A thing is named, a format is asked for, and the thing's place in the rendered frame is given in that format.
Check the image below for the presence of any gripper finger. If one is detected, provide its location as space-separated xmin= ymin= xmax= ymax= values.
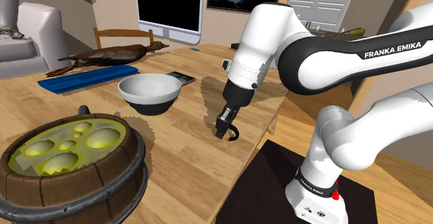
xmin=226 ymin=123 xmax=241 ymax=142
xmin=214 ymin=111 xmax=235 ymax=140

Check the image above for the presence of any dark smartphone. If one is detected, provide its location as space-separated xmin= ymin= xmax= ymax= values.
xmin=165 ymin=71 xmax=197 ymax=87

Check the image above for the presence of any wooden table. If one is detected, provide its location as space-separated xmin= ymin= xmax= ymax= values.
xmin=0 ymin=42 xmax=290 ymax=224

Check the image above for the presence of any dark robot stand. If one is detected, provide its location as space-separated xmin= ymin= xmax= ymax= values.
xmin=214 ymin=139 xmax=379 ymax=224

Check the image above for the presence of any white bowl with black base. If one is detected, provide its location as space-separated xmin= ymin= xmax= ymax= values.
xmin=117 ymin=73 xmax=182 ymax=117

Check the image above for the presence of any white-framed black monitor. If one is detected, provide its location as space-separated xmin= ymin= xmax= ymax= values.
xmin=135 ymin=0 xmax=206 ymax=45

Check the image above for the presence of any dark side table with green object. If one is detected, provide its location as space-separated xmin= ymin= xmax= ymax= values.
xmin=308 ymin=27 xmax=367 ymax=42

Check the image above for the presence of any grey panelled door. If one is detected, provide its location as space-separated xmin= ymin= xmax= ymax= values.
xmin=287 ymin=0 xmax=357 ymax=33

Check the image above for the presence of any wooden chair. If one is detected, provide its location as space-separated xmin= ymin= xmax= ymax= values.
xmin=92 ymin=27 xmax=155 ymax=51

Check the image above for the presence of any brown duck figure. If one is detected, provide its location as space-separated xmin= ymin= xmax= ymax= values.
xmin=45 ymin=40 xmax=170 ymax=78

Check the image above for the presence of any blue folded cloth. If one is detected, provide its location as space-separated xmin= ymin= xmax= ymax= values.
xmin=37 ymin=64 xmax=141 ymax=95

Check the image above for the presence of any wooden barrel with green liquid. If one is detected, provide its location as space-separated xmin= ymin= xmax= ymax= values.
xmin=0 ymin=105 xmax=150 ymax=224

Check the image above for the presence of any white sofa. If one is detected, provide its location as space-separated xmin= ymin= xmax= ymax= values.
xmin=0 ymin=0 xmax=73 ymax=80

